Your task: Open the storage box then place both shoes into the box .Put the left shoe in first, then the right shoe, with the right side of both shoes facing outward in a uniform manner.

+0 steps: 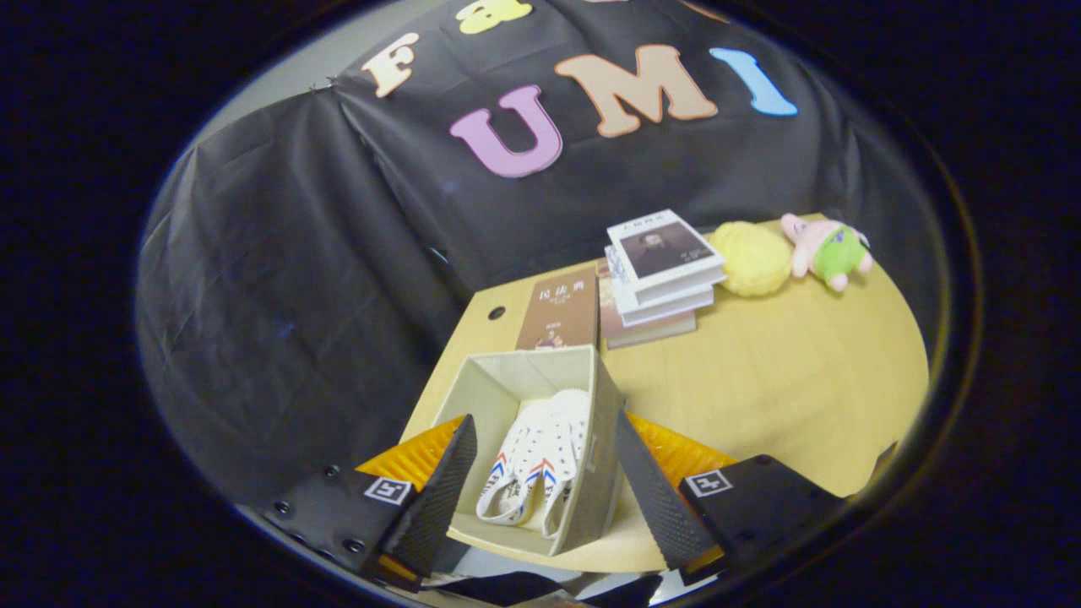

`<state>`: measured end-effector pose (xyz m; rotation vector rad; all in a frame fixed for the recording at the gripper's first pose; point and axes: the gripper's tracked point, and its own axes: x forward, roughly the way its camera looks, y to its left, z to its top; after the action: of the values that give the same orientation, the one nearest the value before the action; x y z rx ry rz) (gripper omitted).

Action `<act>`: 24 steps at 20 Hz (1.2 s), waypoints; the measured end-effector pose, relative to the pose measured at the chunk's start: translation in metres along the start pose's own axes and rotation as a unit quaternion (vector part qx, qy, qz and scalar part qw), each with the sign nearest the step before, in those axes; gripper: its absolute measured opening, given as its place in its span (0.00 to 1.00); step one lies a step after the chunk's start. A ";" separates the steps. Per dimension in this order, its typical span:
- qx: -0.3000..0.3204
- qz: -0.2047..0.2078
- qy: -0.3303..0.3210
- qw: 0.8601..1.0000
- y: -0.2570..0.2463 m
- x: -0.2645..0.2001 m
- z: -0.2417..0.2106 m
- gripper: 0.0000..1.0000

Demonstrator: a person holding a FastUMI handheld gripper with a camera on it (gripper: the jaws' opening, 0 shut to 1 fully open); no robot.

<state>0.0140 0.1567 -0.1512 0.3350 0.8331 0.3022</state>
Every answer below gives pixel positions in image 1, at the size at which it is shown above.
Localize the black backdrop cloth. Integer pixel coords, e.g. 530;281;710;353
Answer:
135;0;938;508

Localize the yellow round plush toy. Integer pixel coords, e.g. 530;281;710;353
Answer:
708;221;793;298

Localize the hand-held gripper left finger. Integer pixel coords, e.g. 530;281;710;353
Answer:
262;414;479;592

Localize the pink and green plush toy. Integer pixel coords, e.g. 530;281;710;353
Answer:
780;213;875;293

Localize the brown thin book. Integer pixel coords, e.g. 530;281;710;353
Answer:
515;269;600;351

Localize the white book with portrait cover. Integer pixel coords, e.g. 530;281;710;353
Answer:
606;209;727;295

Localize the brown thick book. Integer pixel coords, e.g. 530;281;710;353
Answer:
596;258;698;350

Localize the beige fabric storage box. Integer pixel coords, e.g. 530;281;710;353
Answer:
431;345;627;558

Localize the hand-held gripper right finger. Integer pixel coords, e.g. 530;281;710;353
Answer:
614;410;848;586

